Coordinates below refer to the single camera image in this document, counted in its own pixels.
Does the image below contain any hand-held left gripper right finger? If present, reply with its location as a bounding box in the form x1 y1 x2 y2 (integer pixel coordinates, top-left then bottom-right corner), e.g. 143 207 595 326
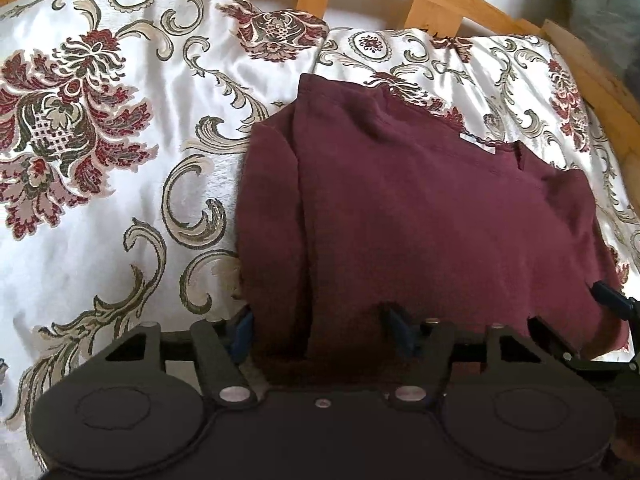
381 302 547 412

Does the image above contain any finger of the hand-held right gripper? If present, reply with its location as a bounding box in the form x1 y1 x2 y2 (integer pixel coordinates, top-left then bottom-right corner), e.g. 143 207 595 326
526 316 585 362
591 281 640 322

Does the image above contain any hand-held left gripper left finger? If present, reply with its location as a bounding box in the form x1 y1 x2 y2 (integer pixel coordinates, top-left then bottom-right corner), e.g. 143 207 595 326
104 309 257 409

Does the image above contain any maroon long-sleeve sweater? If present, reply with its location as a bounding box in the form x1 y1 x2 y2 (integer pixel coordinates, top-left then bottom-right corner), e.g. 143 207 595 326
234 73 632 393

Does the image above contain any plastic bag of clothes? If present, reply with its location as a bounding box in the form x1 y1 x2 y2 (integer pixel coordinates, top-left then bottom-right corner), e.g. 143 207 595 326
554 0 640 83

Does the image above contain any floral satin blanket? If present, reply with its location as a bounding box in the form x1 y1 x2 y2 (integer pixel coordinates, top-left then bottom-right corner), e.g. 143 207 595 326
0 0 640 476

